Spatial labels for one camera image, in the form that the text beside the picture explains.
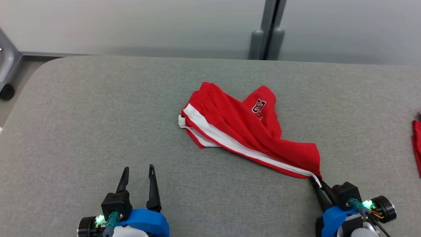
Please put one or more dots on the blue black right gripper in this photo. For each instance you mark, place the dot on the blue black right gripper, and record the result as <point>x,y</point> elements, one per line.
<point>330,222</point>

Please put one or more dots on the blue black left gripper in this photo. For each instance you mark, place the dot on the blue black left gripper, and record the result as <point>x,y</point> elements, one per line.
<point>148,222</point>

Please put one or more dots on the red shorts with white stripe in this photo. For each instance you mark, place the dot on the red shorts with white stripe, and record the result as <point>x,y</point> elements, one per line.
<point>243,131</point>

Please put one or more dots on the red jersey with white sleeves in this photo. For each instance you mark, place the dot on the red jersey with white sleeves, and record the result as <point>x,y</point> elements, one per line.
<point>417,144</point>

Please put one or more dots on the black cylindrical right gripper motor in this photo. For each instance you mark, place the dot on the black cylindrical right gripper motor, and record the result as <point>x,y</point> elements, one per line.
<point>385,209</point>

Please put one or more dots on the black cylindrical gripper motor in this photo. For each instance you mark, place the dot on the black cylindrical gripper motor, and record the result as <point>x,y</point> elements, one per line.
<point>385,209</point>
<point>86,227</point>

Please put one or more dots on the black cylindrical left gripper motor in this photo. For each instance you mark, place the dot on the black cylindrical left gripper motor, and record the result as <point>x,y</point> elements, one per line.
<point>86,227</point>

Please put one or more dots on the grey fabric sofa cushion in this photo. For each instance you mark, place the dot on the grey fabric sofa cushion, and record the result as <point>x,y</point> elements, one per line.
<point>98,131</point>

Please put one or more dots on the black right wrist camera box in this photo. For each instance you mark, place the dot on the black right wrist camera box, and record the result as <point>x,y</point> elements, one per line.
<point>345,194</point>

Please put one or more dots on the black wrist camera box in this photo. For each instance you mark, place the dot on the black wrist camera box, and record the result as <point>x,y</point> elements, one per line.
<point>345,194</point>
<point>115,204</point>

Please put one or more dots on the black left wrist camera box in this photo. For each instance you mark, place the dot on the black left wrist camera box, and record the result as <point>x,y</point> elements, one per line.
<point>115,204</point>

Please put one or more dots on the grey partition post with bumpers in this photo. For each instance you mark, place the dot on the grey partition post with bumpers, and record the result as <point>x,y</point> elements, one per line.
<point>268,29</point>

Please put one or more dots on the grey metal wheeled frame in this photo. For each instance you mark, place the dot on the grey metal wheeled frame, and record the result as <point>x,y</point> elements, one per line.
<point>11,65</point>

